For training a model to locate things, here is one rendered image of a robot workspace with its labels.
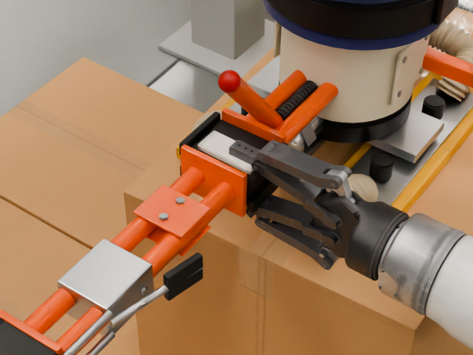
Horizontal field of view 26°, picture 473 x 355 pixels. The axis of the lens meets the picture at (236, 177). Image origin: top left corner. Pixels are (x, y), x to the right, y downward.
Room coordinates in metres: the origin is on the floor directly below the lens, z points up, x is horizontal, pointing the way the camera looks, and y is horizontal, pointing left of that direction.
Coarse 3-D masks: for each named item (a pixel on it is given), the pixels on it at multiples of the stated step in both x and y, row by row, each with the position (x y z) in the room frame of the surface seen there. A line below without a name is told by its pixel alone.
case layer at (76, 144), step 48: (48, 96) 1.59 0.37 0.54; (96, 96) 1.59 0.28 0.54; (144, 96) 1.59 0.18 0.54; (0, 144) 1.44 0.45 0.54; (48, 144) 1.44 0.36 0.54; (96, 144) 1.44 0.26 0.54; (144, 144) 1.44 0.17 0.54; (0, 192) 1.32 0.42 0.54; (48, 192) 1.32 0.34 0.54; (96, 192) 1.32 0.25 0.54; (0, 240) 1.20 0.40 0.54; (48, 240) 1.20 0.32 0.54; (96, 240) 1.20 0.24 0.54; (0, 288) 1.09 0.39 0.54; (48, 288) 1.09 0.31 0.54; (48, 336) 0.99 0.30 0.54; (96, 336) 0.99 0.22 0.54
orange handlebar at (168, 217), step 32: (448, 64) 0.99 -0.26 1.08; (288, 96) 0.93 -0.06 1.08; (320, 96) 0.92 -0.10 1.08; (288, 128) 0.86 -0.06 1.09; (160, 192) 0.75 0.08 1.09; (192, 192) 0.77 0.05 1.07; (224, 192) 0.76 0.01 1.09; (128, 224) 0.72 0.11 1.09; (160, 224) 0.71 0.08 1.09; (192, 224) 0.71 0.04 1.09; (160, 256) 0.67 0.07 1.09; (32, 320) 0.59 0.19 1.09
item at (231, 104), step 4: (232, 100) 1.06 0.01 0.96; (228, 104) 1.05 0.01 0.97; (232, 104) 1.05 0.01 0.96; (236, 104) 1.05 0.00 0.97; (220, 108) 1.04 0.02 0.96; (232, 108) 1.04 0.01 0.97; (236, 108) 1.04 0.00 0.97; (240, 108) 1.04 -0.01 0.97; (236, 112) 1.03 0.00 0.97; (240, 112) 1.03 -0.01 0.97; (244, 112) 1.01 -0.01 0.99; (180, 156) 0.96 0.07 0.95
